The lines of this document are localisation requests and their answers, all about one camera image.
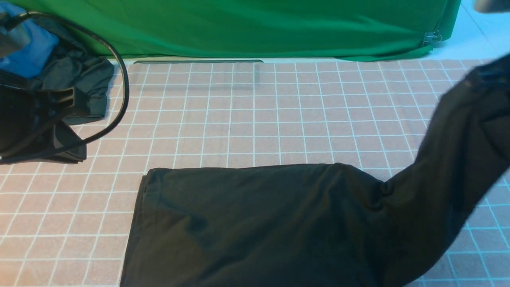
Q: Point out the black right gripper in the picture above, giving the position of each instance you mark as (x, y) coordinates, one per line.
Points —
(494, 73)

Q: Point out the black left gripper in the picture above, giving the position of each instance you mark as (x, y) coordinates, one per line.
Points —
(33, 123)

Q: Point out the dark gray long-sleeve shirt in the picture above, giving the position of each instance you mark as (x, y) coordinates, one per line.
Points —
(321, 225)

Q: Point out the blue crumpled garment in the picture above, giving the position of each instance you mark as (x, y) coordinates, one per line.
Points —
(26, 49)

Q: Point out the metal binder clip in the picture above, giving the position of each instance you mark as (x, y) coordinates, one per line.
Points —
(432, 37)

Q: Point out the dark teal crumpled garment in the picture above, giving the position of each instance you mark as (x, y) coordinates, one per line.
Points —
(71, 64)

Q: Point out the pink grid tablecloth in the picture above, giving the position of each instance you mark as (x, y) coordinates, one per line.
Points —
(67, 225)

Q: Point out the green backdrop cloth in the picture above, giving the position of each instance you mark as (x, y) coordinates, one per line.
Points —
(353, 30)

